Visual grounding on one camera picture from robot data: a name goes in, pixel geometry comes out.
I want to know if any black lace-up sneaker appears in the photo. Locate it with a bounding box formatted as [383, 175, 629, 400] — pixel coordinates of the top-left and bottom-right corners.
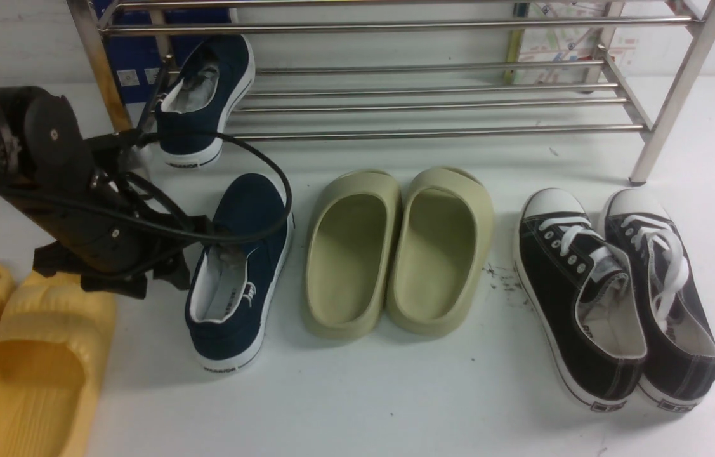
[598, 189, 715, 413]
[513, 188, 648, 413]

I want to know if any left black lace-up sneaker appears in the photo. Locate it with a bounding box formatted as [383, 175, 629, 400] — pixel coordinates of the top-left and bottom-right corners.
[513, 188, 648, 413]

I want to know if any navy canvas shoe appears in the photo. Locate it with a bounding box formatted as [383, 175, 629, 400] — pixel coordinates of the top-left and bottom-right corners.
[184, 173, 294, 374]
[154, 35, 256, 169]

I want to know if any right black lace-up sneaker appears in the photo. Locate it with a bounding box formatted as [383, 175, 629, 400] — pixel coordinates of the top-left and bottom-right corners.
[598, 189, 715, 413]

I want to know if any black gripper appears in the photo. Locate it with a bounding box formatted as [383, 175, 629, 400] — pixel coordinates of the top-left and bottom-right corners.
[4, 130, 213, 299]

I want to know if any right olive green slipper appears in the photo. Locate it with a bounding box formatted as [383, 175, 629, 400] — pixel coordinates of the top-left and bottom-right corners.
[386, 167, 494, 338]

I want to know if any olive green slipper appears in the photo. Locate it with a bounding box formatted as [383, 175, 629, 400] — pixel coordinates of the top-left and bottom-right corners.
[303, 169, 402, 340]
[386, 167, 494, 338]

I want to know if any left olive green slipper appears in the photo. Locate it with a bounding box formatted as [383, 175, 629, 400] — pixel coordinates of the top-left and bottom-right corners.
[303, 169, 402, 340]

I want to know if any stainless steel shoe rack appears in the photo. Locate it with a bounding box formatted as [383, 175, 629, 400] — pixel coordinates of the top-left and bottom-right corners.
[66, 1, 715, 186]

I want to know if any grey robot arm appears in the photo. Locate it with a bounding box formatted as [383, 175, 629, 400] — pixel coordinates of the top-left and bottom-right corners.
[0, 86, 210, 299]

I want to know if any right yellow slide slipper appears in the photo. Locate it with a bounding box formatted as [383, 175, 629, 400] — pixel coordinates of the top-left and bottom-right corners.
[0, 272, 117, 456]

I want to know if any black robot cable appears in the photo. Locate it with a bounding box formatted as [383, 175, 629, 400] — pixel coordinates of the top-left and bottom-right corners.
[0, 0, 294, 245]

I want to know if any white printed box behind rack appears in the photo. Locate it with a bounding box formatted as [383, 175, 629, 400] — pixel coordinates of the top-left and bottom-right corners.
[503, 2, 639, 86]

